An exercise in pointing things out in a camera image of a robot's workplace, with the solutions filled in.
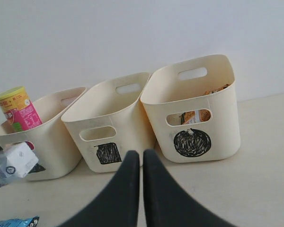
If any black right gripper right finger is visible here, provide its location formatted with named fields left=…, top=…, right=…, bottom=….
left=143, top=149, right=234, bottom=227

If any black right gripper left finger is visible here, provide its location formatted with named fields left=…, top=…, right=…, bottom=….
left=60, top=150, right=140, bottom=227

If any blue white milk carton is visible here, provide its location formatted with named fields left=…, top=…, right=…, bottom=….
left=0, top=142, right=39, bottom=187

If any pink Lays chips can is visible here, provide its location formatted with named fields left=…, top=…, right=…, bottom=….
left=0, top=86, right=42, bottom=132

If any blue instant noodle bag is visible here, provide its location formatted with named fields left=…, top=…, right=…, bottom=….
left=0, top=216, right=40, bottom=227

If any orange instant noodle bag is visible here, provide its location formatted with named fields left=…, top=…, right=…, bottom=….
left=181, top=84, right=229, bottom=125

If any cream bin with triangle mark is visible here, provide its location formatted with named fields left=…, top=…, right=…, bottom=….
left=0, top=87, right=87, bottom=181

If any cream bin with square mark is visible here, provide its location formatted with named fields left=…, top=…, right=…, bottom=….
left=61, top=72, right=156, bottom=173

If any cream bin with circle mark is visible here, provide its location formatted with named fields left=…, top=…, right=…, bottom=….
left=141, top=54, right=241, bottom=163

